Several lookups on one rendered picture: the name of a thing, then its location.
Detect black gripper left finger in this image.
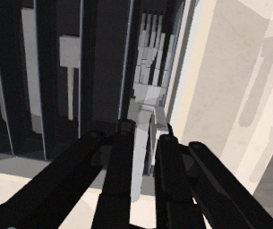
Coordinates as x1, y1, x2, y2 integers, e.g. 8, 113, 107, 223
0, 98, 139, 229

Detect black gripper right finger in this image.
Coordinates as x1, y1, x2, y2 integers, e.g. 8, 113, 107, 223
150, 102, 273, 229

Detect black tray dividers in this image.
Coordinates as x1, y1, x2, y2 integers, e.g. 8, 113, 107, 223
0, 0, 186, 163

